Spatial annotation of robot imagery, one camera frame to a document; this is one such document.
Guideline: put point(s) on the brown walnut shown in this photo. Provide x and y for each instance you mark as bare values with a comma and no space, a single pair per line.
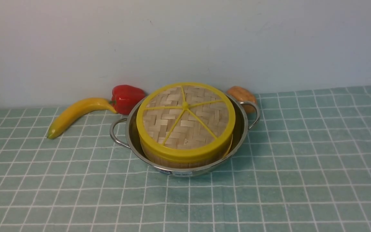
242,94

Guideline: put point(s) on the green checkered tablecloth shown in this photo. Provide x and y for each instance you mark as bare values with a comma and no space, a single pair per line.
304,167

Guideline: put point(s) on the bamboo steamer basket yellow rim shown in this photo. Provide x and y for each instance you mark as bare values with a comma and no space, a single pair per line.
185,164

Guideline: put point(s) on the stainless steel pot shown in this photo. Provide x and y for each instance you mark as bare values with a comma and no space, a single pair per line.
240,132

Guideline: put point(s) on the woven bamboo steamer lid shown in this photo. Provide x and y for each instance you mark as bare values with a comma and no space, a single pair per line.
186,120

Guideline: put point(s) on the red bell pepper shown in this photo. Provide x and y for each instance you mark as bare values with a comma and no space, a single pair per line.
125,97

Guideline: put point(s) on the yellow banana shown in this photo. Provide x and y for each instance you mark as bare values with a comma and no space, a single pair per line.
74,112

